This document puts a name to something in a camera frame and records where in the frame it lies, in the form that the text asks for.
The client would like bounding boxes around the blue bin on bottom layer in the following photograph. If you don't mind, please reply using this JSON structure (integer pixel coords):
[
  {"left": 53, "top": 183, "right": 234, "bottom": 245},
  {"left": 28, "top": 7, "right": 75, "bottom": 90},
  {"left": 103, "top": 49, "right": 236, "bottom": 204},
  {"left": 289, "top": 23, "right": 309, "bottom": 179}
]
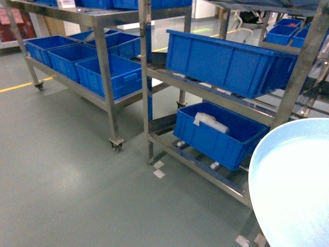
[{"left": 174, "top": 101, "right": 269, "bottom": 170}]

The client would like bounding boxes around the blue crate far left cart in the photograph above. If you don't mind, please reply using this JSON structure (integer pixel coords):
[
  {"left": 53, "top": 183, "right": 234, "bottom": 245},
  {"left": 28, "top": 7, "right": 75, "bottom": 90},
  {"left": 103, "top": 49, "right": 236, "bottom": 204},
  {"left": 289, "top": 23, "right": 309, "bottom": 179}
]
[{"left": 24, "top": 36, "right": 81, "bottom": 67}]

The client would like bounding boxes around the light blue oval tray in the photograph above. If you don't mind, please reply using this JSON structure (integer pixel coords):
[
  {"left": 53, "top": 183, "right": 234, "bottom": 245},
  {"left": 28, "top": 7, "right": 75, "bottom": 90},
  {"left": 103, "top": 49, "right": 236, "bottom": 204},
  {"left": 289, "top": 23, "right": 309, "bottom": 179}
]
[{"left": 248, "top": 118, "right": 328, "bottom": 246}]

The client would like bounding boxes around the white foam packing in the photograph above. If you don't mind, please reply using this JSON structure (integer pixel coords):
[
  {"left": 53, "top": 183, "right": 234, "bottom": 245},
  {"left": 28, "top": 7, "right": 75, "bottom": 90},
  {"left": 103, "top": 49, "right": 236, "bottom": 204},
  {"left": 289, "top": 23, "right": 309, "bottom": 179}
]
[{"left": 193, "top": 112, "right": 229, "bottom": 134}]

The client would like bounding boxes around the blue crate front on cart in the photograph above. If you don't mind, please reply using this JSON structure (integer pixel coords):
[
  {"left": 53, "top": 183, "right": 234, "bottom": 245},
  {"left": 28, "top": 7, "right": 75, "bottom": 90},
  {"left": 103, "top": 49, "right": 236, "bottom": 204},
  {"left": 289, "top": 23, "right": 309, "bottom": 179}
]
[{"left": 76, "top": 55, "right": 142, "bottom": 100}]

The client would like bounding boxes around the blue crate middle on cart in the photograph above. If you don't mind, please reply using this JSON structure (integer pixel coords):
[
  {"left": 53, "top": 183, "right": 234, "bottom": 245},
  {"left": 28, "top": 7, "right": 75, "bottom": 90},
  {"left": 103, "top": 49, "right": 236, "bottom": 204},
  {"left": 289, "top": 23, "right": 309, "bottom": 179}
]
[{"left": 47, "top": 44, "right": 98, "bottom": 83}]

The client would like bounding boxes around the steel cart shelf left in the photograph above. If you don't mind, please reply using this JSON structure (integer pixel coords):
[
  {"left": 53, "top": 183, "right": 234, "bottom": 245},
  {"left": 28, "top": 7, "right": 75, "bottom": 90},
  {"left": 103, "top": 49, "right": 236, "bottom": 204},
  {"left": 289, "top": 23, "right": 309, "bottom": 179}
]
[{"left": 5, "top": 0, "right": 193, "bottom": 153}]

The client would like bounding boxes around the blue bin on layer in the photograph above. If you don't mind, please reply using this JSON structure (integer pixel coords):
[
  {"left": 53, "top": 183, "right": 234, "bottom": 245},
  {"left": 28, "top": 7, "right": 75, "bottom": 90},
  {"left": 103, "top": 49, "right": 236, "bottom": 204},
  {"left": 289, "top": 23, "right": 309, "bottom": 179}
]
[
  {"left": 174, "top": 101, "right": 269, "bottom": 170},
  {"left": 166, "top": 29, "right": 298, "bottom": 99}
]

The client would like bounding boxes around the blue crate rear on cart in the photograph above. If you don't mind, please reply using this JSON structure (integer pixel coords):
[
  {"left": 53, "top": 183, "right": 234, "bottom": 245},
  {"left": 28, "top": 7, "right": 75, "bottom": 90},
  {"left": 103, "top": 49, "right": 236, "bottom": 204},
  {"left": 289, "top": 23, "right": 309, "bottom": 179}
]
[{"left": 101, "top": 32, "right": 141, "bottom": 59}]

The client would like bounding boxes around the blue crate on cart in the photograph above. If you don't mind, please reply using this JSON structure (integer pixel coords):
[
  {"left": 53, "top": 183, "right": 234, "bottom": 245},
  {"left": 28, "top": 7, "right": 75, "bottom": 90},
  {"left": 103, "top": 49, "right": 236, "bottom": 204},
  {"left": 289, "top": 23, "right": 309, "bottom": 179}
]
[
  {"left": 47, "top": 44, "right": 98, "bottom": 83},
  {"left": 101, "top": 32, "right": 141, "bottom": 59},
  {"left": 76, "top": 55, "right": 142, "bottom": 100}
]

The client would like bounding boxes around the steel rack shelf right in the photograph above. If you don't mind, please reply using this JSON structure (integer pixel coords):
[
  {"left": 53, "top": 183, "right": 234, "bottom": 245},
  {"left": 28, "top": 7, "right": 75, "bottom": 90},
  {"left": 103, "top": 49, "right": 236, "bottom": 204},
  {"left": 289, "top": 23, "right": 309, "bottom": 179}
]
[{"left": 138, "top": 1, "right": 328, "bottom": 208}]

